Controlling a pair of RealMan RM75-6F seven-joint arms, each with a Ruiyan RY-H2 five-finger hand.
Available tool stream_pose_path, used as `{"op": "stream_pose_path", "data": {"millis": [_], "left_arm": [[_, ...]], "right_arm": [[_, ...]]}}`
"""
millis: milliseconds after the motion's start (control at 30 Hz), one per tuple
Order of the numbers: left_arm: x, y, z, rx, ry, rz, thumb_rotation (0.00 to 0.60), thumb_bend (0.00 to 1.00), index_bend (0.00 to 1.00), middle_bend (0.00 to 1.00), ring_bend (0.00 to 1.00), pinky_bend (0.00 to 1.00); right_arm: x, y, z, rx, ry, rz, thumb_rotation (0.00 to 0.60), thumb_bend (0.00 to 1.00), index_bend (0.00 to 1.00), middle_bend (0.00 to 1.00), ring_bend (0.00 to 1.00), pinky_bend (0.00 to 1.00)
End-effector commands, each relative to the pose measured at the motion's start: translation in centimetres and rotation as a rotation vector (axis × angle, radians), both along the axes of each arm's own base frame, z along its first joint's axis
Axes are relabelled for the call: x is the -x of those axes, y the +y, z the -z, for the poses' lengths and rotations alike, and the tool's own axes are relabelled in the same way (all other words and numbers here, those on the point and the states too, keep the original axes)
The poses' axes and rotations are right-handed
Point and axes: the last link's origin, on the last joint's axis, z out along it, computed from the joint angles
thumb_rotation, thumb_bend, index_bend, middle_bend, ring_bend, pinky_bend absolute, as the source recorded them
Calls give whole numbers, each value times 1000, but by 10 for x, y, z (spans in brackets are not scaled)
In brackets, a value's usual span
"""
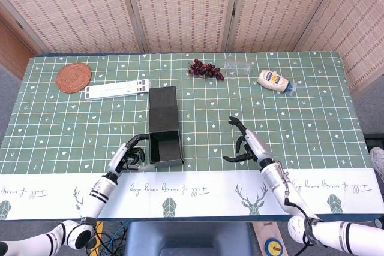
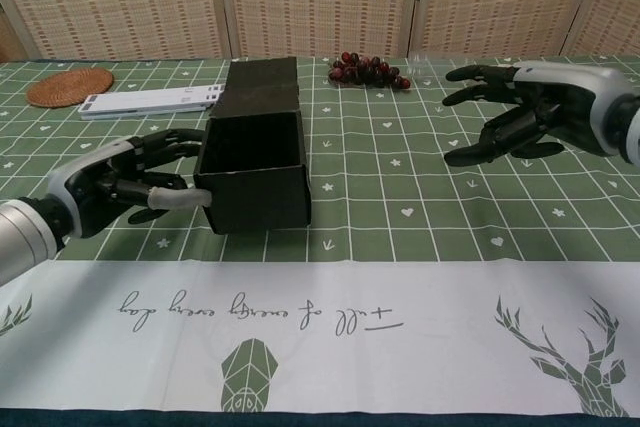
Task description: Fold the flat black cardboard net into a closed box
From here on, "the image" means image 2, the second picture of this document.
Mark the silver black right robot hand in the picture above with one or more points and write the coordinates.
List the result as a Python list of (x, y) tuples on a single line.
[(565, 97)]

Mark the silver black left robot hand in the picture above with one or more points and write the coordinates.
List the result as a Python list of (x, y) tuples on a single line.
[(100, 182)]

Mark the black cardboard box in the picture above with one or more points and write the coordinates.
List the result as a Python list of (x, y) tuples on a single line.
[(255, 182)]

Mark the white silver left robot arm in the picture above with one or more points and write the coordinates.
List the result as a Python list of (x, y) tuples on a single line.
[(25, 242)]

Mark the white folding laptop stand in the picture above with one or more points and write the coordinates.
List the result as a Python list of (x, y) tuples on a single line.
[(150, 99)]

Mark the round woven rattan coaster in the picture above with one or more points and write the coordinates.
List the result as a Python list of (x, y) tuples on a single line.
[(70, 89)]

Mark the clear plastic cup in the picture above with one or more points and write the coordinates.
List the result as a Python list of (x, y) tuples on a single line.
[(420, 69)]

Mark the bunch of red grapes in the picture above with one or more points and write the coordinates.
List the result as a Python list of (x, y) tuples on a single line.
[(365, 72)]

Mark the green checked deer tablecloth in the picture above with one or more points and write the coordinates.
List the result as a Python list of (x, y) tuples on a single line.
[(450, 297)]

